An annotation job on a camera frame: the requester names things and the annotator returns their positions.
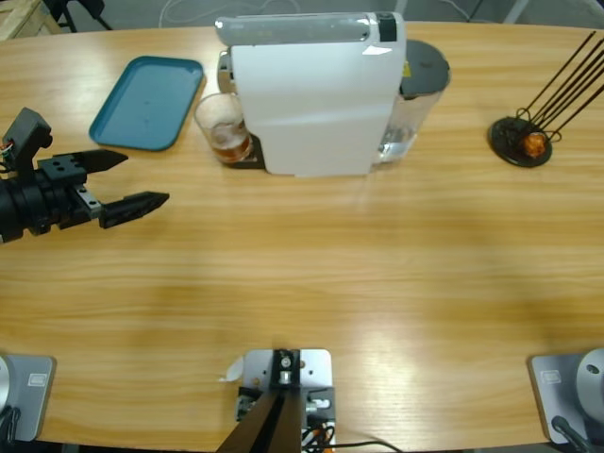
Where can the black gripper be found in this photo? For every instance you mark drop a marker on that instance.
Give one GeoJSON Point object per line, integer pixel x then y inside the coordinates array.
{"type": "Point", "coordinates": [42, 205]}

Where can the clear glass cup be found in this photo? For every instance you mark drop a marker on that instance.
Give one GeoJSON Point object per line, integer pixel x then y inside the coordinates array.
{"type": "Point", "coordinates": [226, 137]}

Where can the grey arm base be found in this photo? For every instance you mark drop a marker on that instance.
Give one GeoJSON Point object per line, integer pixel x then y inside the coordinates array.
{"type": "Point", "coordinates": [566, 391]}
{"type": "Point", "coordinates": [28, 396]}

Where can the white capsule coffee machine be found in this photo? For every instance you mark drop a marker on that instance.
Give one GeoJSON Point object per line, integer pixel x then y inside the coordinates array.
{"type": "Point", "coordinates": [311, 104]}

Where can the orange coffee capsule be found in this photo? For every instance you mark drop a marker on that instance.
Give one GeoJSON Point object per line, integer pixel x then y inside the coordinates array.
{"type": "Point", "coordinates": [534, 144]}

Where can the teal plastic tray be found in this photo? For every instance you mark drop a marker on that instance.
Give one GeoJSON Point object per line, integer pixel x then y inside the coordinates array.
{"type": "Point", "coordinates": [146, 101]}

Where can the metal drip tray grille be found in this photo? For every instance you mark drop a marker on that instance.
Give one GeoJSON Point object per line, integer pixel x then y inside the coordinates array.
{"type": "Point", "coordinates": [257, 161]}

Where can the black chair legs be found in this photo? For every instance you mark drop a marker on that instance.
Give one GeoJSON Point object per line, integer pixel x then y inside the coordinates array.
{"type": "Point", "coordinates": [92, 11]}

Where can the wooden crate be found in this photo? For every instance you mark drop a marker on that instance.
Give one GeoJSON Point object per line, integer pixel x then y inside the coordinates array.
{"type": "Point", "coordinates": [19, 16]}

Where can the white tape piece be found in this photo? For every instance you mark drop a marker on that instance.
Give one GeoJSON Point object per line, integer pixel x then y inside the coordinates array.
{"type": "Point", "coordinates": [233, 370]}

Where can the water tank with black lid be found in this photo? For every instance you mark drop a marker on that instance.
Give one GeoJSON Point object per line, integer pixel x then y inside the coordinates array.
{"type": "Point", "coordinates": [422, 71]}

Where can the black capsule holder with rods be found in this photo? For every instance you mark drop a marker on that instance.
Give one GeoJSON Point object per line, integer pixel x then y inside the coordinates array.
{"type": "Point", "coordinates": [514, 151]}

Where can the grey metal leg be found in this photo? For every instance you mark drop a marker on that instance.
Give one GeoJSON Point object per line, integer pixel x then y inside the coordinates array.
{"type": "Point", "coordinates": [515, 10]}

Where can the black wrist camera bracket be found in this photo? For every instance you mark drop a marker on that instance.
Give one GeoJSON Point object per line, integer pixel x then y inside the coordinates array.
{"type": "Point", "coordinates": [26, 141]}

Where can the white mount block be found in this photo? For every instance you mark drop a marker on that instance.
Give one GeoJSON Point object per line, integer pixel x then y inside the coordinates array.
{"type": "Point", "coordinates": [313, 370]}

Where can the dark camera post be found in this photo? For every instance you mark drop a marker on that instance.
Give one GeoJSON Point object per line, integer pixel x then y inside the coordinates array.
{"type": "Point", "coordinates": [273, 420]}

